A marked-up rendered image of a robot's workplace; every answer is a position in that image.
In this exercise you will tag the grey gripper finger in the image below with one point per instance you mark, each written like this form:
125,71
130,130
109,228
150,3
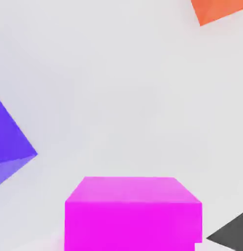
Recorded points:
198,247

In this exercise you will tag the small magenta cube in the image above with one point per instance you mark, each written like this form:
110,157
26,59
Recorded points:
133,221

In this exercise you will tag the large black box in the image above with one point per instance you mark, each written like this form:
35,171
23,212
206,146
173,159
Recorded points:
231,233

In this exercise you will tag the large purple box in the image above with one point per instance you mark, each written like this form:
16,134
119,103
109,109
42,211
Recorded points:
9,145

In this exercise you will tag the large orange box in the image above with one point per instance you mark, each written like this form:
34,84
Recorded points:
213,9

